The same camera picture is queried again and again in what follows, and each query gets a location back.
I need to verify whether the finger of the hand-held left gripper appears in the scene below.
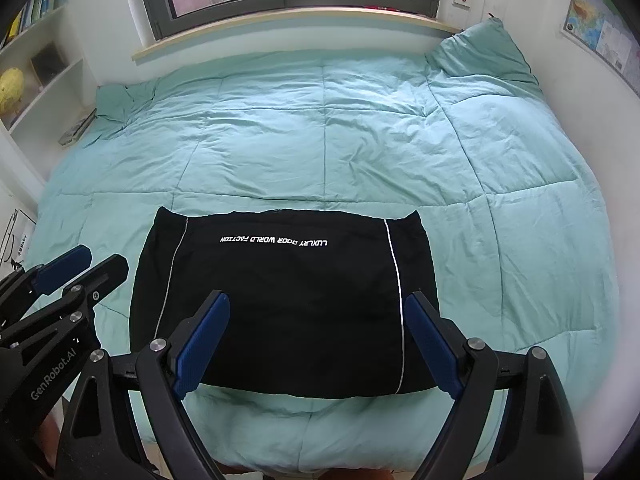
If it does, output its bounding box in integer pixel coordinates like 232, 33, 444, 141
0, 245, 93, 328
0, 254, 130, 356

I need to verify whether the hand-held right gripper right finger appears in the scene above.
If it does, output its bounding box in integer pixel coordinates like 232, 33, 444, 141
404, 290, 583, 480

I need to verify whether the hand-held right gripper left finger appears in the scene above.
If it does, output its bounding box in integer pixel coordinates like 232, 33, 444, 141
56, 290, 232, 480

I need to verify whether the black garment with white piping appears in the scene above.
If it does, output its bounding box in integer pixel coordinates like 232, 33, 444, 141
129, 206, 441, 400

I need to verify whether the white paper sheet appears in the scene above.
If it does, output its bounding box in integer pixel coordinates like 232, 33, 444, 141
0, 207, 39, 272

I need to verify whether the white bookshelf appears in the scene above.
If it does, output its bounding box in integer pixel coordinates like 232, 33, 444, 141
0, 0, 99, 181

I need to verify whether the yellow plush toy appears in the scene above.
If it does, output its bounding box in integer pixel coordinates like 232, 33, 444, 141
0, 67, 26, 120

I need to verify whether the mint green quilt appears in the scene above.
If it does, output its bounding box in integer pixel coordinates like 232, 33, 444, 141
37, 50, 621, 476

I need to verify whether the row of books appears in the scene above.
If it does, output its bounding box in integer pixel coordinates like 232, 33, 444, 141
0, 0, 68, 50

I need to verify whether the mint green pillow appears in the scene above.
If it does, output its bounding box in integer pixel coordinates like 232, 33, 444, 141
425, 16, 544, 97

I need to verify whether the wooden window sill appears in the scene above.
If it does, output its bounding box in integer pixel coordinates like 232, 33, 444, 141
131, 7, 463, 63

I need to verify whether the dark picture frame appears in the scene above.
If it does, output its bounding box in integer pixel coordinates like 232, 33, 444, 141
30, 42, 69, 87

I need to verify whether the wall map poster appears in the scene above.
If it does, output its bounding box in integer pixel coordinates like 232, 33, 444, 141
562, 0, 640, 97

